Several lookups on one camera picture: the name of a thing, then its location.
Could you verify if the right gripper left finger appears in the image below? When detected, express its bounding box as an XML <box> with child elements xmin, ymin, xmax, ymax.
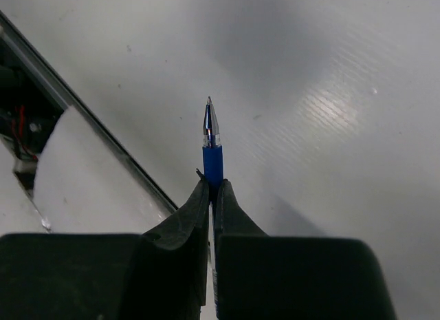
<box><xmin>1</xmin><ymin>180</ymin><xmax>209</xmax><ymax>319</ymax></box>

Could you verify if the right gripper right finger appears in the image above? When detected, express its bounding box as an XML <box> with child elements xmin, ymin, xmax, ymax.
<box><xmin>214</xmin><ymin>180</ymin><xmax>397</xmax><ymax>319</ymax></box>

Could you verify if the blue pen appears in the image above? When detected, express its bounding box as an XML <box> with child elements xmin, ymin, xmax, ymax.
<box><xmin>202</xmin><ymin>96</ymin><xmax>223</xmax><ymax>308</ymax></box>

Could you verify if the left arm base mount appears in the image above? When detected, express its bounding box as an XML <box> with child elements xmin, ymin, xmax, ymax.
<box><xmin>1</xmin><ymin>40</ymin><xmax>63</xmax><ymax>196</ymax></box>

